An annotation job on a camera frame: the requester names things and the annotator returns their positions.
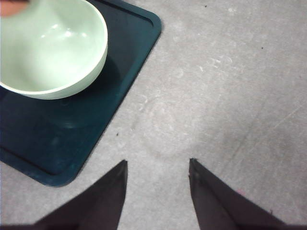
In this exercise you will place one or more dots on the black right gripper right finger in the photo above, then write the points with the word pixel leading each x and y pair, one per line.
pixel 221 206

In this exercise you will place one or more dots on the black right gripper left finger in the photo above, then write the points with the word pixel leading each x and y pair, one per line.
pixel 97 207

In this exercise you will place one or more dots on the green ceramic bowl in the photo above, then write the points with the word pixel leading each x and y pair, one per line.
pixel 53 48

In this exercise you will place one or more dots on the pale orange egg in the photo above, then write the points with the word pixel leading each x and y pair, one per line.
pixel 9 8

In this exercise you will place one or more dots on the dark blue rectangular tray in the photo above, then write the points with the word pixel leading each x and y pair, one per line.
pixel 55 141

